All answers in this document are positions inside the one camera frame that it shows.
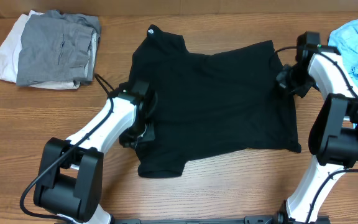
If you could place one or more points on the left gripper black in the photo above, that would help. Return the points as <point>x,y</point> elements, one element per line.
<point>126,142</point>

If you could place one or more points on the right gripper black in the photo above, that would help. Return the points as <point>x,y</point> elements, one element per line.
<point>302,91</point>

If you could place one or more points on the black polo shirt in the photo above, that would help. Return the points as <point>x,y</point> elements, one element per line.
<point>209,105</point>

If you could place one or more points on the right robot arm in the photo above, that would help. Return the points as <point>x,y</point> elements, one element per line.
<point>333,139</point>

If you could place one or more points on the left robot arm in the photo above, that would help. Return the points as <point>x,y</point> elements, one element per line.
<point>71,170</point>

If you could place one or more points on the grey folded garment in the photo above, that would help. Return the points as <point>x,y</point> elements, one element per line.
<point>58,47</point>

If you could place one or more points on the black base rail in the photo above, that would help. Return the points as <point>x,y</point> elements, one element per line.
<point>258,219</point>

